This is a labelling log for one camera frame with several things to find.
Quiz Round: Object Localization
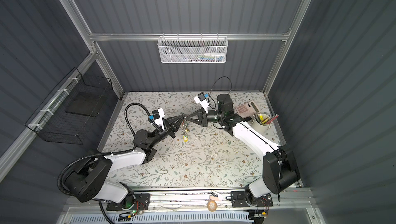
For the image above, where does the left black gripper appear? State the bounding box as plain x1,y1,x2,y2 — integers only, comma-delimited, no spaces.
149,115,183,150

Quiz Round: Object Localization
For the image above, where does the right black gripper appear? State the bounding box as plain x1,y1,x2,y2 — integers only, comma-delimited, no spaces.
186,107,224,129

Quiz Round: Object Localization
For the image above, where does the keyring bunch with grey strap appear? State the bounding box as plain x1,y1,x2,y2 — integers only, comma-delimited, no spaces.
180,118,190,142

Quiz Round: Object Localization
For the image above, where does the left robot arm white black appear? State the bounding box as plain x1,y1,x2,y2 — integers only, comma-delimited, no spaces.
57,114,185,203

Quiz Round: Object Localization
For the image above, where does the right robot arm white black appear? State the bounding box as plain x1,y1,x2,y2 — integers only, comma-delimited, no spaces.
186,92,301,201

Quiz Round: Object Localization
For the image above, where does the floral table mat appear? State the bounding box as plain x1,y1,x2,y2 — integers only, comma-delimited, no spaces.
88,91,293,189

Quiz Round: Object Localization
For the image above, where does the pink calculator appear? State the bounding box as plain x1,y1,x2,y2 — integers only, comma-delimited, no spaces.
235,101,260,119

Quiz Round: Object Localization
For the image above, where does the white pen cup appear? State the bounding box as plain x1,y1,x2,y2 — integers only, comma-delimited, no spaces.
251,113,270,135

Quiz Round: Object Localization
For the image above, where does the pink pen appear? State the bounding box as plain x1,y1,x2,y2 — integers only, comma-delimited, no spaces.
265,114,279,125

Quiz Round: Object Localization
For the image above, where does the tape roll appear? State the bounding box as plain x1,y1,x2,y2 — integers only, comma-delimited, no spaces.
207,199,218,212

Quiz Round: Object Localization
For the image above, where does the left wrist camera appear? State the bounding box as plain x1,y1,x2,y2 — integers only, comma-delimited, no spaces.
149,108,165,130

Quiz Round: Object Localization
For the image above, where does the white wire mesh basket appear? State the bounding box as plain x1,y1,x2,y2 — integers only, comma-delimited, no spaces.
157,37,229,64

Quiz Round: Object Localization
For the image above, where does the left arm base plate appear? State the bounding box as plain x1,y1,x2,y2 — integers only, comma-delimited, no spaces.
106,193,151,211

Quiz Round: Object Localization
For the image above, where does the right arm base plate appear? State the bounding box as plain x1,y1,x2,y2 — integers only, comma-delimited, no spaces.
229,191,273,208

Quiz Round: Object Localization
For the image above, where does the white cable duct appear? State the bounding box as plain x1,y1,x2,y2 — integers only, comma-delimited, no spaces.
69,211,253,224

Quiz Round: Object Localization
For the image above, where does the black wire basket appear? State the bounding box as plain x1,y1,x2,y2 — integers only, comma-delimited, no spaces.
25,71,116,145

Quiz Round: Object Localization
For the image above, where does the black corrugated cable left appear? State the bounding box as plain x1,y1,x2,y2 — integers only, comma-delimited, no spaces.
57,102,155,197

